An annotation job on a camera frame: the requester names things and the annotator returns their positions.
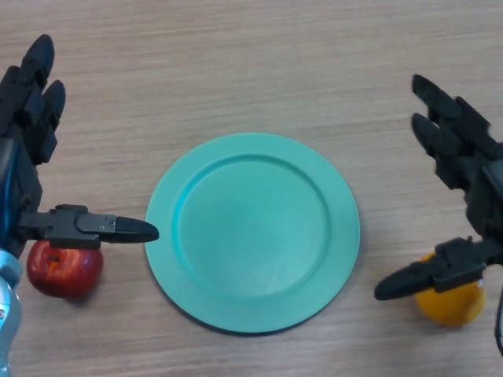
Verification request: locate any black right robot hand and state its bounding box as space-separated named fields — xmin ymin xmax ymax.
xmin=373 ymin=73 xmax=503 ymax=302

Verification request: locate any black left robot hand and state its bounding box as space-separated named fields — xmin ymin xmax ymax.
xmin=0 ymin=34 xmax=160 ymax=258

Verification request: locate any yellow pear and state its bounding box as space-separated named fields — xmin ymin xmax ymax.
xmin=414 ymin=253 xmax=486 ymax=328

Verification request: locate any green round plate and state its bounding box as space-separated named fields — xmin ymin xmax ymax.
xmin=145 ymin=132 xmax=361 ymax=335

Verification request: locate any red apple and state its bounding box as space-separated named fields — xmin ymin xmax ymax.
xmin=26 ymin=240 xmax=105 ymax=299

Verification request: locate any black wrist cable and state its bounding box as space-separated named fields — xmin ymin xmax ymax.
xmin=493 ymin=288 xmax=503 ymax=354

